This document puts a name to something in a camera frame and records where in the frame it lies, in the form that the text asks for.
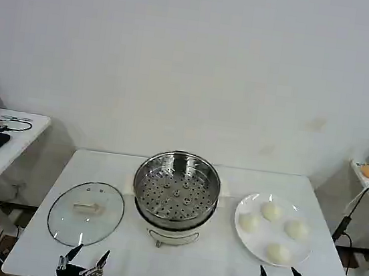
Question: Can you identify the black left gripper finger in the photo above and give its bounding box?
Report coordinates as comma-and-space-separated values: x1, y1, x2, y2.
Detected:
56, 240, 85, 273
79, 246, 112, 276

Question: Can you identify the white steamed bun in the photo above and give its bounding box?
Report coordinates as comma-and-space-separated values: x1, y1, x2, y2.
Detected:
259, 200, 285, 223
263, 241, 293, 265
283, 219, 312, 241
237, 211, 263, 235

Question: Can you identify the round glass lid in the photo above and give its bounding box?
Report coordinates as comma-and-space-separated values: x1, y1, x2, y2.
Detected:
43, 176, 128, 253

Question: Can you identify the white round plate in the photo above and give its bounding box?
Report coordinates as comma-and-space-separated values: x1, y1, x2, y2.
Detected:
229, 189, 319, 271

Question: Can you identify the white electric pot base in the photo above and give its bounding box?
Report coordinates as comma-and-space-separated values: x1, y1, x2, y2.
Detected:
129, 195, 217, 255

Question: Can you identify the steel steamer basket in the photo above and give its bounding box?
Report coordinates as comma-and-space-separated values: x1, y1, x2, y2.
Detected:
128, 145, 225, 227

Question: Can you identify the black cable with adapter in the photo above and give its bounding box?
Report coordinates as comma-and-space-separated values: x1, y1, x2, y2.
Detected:
327, 178, 369, 276

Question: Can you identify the thin black desk cable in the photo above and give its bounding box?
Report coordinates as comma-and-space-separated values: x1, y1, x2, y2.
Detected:
2, 114, 35, 134

